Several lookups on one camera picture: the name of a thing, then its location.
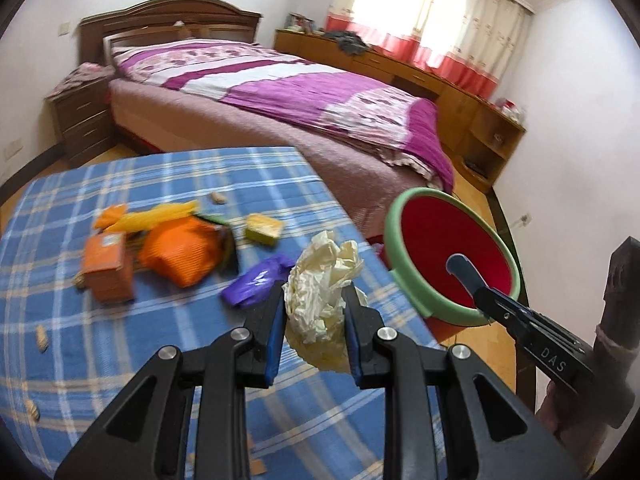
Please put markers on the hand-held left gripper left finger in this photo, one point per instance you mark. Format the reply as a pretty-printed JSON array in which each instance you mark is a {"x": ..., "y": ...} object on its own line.
[{"x": 274, "y": 345}]

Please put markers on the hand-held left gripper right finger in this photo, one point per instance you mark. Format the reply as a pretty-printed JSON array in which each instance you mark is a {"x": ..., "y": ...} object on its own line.
[{"x": 354, "y": 355}]

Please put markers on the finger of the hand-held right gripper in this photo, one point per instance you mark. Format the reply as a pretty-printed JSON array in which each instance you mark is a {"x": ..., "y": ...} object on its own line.
[{"x": 492, "y": 300}]

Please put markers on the cream paper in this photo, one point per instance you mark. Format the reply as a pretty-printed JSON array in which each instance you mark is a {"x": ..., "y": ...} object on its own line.
[{"x": 320, "y": 290}]

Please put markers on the red bucket with green rim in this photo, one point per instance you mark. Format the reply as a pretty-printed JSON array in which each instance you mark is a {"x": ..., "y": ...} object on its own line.
[{"x": 430, "y": 240}]

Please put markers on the orange mesh bag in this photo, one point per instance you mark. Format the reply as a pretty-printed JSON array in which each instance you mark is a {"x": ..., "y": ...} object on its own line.
[{"x": 180, "y": 250}]

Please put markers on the person's right hand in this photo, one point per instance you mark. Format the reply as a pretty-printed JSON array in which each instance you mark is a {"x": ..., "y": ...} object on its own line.
[{"x": 552, "y": 407}]

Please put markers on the purple plastic wrapper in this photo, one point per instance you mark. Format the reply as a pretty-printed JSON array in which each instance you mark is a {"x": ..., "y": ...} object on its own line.
[{"x": 255, "y": 280}]

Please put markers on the dark green wrapper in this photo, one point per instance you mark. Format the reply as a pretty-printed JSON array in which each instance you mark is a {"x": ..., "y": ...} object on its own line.
[{"x": 226, "y": 245}]

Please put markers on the yellow sponge block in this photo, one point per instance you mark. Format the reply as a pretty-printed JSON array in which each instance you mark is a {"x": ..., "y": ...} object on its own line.
[{"x": 262, "y": 229}]

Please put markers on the blue plaid tablecloth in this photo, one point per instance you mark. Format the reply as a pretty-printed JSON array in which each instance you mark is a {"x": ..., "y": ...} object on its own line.
[{"x": 150, "y": 360}]

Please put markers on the black device on shelf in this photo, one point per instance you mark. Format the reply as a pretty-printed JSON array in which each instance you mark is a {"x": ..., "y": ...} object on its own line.
[{"x": 476, "y": 166}]

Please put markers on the peanut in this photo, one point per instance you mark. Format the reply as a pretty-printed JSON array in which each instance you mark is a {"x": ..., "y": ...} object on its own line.
[
  {"x": 42, "y": 338},
  {"x": 32, "y": 410},
  {"x": 79, "y": 281},
  {"x": 218, "y": 198}
]

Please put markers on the yellow foam net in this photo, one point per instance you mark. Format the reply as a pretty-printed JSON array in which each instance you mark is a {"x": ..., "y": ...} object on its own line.
[{"x": 155, "y": 216}]

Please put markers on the orange cardboard box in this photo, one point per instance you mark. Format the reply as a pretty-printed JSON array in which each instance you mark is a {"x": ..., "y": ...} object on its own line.
[{"x": 107, "y": 267}]

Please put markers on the white and red jars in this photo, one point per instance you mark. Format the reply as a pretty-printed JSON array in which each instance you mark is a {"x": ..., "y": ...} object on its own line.
[{"x": 509, "y": 109}]

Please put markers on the wooden bed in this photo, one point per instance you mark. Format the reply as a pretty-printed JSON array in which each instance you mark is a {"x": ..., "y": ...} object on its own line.
[{"x": 345, "y": 160}]

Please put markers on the small orange wrapper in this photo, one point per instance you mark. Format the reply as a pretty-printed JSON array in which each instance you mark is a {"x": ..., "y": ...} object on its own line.
[{"x": 110, "y": 216}]

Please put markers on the long wooden cabinet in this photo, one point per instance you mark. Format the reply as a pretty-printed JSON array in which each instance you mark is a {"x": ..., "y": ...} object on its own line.
[{"x": 450, "y": 95}]

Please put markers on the purple floral quilt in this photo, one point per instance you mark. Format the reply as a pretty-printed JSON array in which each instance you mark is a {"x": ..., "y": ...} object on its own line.
[{"x": 300, "y": 95}]

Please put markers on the white and red curtains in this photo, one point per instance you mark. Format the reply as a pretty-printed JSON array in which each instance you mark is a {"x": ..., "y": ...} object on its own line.
[{"x": 425, "y": 15}]

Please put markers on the dark wooden nightstand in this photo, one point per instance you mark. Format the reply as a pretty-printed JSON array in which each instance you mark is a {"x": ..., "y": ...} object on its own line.
[{"x": 82, "y": 120}]

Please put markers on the dark clothes pile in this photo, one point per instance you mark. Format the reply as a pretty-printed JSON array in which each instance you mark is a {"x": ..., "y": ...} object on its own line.
[{"x": 350, "y": 40}]

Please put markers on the red printed box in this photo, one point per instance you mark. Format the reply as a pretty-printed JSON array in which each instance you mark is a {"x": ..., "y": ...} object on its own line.
[{"x": 301, "y": 21}]

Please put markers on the pink cloth on nightstand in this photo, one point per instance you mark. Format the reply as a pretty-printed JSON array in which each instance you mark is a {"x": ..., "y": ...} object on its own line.
[{"x": 82, "y": 75}]

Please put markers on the white wall socket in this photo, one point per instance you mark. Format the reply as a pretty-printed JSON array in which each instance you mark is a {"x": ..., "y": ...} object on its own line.
[{"x": 525, "y": 218}]

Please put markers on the white wall switch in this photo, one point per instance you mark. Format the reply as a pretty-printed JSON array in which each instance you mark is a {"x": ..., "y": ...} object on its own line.
[{"x": 65, "y": 28}]

